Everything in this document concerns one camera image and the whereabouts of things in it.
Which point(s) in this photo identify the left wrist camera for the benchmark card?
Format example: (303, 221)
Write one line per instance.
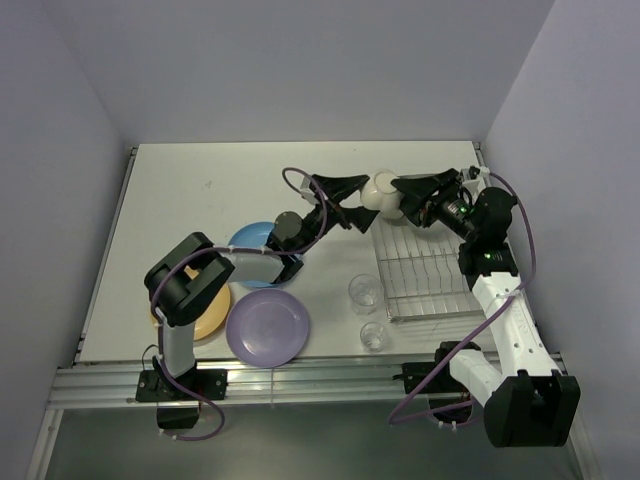
(308, 194)

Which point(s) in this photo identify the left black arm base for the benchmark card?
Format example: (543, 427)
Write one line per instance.
(180, 400)

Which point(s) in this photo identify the white ceramic bowl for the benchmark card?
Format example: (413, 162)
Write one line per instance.
(433, 232)

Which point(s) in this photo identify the metal wire dish rack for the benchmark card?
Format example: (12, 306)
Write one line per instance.
(421, 279)

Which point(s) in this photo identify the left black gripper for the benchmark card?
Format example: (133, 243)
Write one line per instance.
(339, 188)

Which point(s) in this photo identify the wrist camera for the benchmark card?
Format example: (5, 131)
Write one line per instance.
(474, 173)
(308, 194)

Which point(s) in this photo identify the small clear glass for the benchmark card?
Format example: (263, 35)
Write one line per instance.
(373, 337)

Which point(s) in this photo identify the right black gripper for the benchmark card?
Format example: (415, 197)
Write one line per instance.
(419, 202)

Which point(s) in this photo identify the purple plastic plate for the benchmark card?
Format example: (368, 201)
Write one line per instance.
(267, 328)

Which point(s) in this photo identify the blue plastic plate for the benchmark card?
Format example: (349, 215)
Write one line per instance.
(250, 240)

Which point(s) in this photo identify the aluminium mounting rail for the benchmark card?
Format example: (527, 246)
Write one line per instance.
(308, 380)

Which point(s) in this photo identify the orange plastic plate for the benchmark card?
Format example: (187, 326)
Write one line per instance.
(213, 317)

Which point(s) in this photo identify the large clear glass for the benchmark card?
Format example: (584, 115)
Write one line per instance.
(365, 294)

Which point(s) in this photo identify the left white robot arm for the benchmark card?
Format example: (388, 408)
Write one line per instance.
(182, 284)

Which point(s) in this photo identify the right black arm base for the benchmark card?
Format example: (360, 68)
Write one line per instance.
(413, 374)

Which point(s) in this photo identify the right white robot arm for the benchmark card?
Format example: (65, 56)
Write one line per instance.
(527, 400)

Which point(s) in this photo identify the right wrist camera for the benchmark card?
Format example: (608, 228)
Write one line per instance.
(474, 173)

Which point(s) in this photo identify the flower patterned small dish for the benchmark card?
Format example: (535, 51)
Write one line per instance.
(378, 194)

